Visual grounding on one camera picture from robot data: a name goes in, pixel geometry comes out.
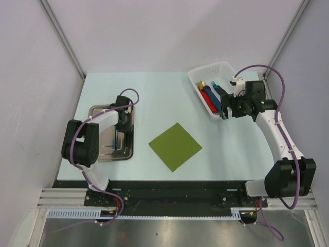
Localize green paper napkin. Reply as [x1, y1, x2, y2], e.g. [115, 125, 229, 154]
[149, 123, 202, 172]

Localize iridescent spoon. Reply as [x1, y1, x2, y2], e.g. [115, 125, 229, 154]
[114, 127, 119, 150]

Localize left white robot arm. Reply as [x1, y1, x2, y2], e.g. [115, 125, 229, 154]
[61, 95, 134, 206]

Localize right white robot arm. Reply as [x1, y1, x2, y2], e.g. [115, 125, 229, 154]
[220, 78, 316, 206]

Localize red utensil sleeve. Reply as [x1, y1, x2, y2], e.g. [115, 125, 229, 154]
[200, 90, 218, 114]

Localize blue utensil sleeve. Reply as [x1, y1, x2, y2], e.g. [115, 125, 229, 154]
[203, 86, 222, 112]

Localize black utensil sleeve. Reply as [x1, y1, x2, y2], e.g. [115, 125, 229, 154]
[214, 86, 228, 96]

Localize metal tray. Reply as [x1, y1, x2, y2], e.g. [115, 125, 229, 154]
[98, 109, 135, 162]

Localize white plastic basket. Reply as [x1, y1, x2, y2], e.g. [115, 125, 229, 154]
[188, 62, 235, 120]

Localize gold spoon in basket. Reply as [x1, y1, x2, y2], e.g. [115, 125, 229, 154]
[198, 81, 206, 90]

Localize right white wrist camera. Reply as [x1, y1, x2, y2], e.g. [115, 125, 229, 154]
[230, 77, 246, 98]

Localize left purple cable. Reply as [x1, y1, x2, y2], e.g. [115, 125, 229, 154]
[69, 89, 141, 224]

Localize purple cable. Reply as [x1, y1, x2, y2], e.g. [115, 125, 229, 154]
[234, 64, 300, 210]
[69, 89, 141, 224]

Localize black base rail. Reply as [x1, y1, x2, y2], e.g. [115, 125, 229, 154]
[52, 180, 268, 218]

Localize white cable duct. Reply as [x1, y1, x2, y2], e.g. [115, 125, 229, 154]
[47, 207, 244, 221]

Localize aluminium front rail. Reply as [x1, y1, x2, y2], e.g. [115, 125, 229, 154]
[38, 188, 318, 210]

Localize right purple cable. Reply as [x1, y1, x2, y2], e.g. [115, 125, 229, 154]
[234, 64, 300, 210]

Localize aluminium frame post right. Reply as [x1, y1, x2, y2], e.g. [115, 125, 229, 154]
[269, 0, 313, 67]

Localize aluminium frame post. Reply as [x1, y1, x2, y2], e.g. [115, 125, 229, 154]
[38, 0, 86, 81]
[269, 0, 313, 67]

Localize aluminium frame post left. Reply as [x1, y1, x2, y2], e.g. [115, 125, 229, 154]
[38, 0, 86, 81]

